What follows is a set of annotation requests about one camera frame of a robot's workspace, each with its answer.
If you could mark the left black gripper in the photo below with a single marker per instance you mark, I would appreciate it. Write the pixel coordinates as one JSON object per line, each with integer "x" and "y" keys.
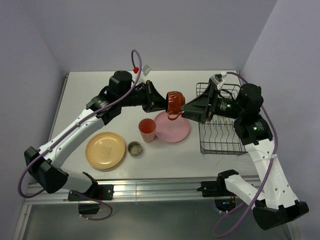
{"x": 154, "y": 100}

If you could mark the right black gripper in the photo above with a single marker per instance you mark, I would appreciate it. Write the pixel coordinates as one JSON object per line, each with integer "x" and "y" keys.
{"x": 199, "y": 106}

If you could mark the orange black mug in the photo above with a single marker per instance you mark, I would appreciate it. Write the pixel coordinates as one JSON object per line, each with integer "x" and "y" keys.
{"x": 175, "y": 100}

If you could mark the salmon plastic cup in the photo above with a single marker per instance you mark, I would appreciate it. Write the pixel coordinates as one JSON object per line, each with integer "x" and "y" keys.
{"x": 147, "y": 128}

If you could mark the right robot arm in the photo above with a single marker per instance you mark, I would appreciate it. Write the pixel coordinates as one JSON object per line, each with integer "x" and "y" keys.
{"x": 273, "y": 203}

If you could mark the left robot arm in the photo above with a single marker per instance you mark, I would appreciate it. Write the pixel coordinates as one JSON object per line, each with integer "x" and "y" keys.
{"x": 45, "y": 163}

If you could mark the small grey speckled dish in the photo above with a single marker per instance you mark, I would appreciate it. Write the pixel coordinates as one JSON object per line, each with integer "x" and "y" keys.
{"x": 134, "y": 148}

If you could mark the pink plastic plate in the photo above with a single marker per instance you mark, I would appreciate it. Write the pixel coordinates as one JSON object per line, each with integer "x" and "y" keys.
{"x": 171, "y": 131}

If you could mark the orange plastic plate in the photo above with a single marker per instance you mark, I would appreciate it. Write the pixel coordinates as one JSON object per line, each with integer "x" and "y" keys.
{"x": 105, "y": 150}

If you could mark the black wire dish rack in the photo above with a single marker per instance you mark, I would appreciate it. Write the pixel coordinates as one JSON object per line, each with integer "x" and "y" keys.
{"x": 218, "y": 135}

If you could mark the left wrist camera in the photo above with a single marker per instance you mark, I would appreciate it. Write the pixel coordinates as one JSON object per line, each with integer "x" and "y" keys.
{"x": 143, "y": 75}

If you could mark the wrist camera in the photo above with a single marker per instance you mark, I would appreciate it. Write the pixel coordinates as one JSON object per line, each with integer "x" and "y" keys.
{"x": 143, "y": 75}
{"x": 218, "y": 80}

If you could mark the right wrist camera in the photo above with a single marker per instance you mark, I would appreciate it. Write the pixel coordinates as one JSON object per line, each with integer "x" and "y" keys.
{"x": 218, "y": 80}

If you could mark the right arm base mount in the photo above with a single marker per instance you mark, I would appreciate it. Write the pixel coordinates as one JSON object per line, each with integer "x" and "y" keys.
{"x": 214, "y": 189}

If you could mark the aluminium table rail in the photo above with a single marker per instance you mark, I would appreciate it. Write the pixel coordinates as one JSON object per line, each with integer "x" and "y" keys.
{"x": 137, "y": 190}

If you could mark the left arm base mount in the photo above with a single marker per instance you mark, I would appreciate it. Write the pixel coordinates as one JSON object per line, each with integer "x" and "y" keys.
{"x": 93, "y": 200}

